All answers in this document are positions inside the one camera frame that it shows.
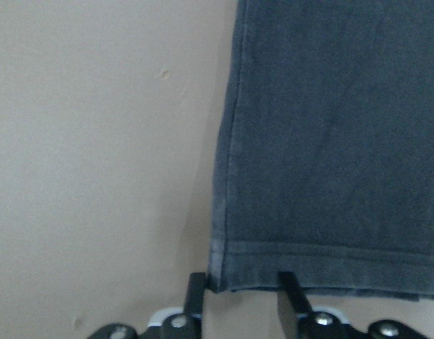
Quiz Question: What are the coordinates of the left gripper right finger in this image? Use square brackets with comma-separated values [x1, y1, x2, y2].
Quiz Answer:
[278, 271, 427, 339]

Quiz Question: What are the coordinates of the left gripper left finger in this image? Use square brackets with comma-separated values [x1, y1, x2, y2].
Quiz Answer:
[89, 273, 207, 339]

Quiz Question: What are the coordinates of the black printed t-shirt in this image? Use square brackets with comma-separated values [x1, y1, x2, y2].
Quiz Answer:
[208, 1, 434, 300]

